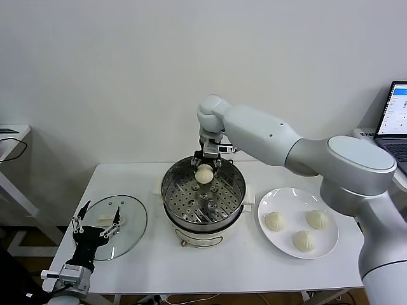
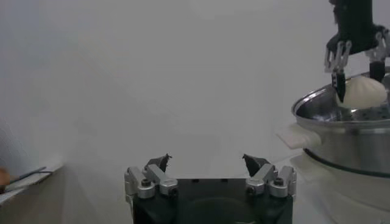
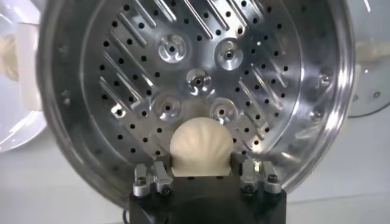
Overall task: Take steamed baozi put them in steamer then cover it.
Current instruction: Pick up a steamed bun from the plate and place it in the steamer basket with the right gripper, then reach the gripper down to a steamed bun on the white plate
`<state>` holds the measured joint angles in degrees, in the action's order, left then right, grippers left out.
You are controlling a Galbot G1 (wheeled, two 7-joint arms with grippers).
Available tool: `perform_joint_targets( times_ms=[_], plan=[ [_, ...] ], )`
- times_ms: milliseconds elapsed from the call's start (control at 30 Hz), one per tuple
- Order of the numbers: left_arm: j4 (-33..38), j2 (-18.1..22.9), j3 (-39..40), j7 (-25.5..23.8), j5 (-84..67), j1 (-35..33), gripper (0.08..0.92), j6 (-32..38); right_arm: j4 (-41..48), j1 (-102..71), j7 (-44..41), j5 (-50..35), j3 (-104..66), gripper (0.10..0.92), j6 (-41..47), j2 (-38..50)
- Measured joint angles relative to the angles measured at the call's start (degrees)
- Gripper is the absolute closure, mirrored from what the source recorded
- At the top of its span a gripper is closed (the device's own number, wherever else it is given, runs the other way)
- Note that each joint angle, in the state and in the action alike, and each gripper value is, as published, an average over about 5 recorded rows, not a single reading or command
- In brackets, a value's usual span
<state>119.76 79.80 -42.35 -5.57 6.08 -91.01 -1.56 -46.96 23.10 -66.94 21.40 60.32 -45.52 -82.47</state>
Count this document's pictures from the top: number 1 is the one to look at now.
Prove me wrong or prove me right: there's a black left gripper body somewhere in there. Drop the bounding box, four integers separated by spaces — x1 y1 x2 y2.
71 225 111 265

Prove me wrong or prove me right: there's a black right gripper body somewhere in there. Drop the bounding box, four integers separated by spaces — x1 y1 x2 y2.
198 135 223 163

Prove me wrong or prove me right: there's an open grey laptop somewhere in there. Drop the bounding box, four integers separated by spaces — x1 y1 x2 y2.
374 80 407 176

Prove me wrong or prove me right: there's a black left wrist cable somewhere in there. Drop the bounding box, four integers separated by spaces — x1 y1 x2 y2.
27 279 69 299

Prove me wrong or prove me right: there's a white laptop side table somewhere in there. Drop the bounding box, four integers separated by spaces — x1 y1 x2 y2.
352 128 407 191

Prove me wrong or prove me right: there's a white steamed baozi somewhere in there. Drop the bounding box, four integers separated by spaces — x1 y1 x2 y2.
291 230 317 252
305 209 330 230
265 212 288 232
194 164 214 185

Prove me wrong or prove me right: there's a white power strip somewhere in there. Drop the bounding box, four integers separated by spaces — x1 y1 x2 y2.
141 294 169 305

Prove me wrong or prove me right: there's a thin black cable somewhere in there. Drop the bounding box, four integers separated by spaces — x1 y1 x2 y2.
0 136 29 163

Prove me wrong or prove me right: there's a white round plate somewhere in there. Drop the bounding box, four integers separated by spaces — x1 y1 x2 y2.
257 187 340 261

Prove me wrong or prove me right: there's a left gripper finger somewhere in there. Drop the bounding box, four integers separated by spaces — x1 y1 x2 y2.
99 205 124 238
71 199 92 235

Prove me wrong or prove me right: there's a perforated steel steamer basket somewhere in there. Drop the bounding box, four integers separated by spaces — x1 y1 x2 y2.
160 154 247 225

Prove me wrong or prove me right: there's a person in dark clothes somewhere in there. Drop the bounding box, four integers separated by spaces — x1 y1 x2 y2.
0 243 32 305

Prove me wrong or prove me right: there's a round glass pot lid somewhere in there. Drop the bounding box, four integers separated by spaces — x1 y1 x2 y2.
76 194 149 261

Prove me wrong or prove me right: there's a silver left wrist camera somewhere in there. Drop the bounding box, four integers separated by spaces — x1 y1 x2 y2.
59 263 86 286

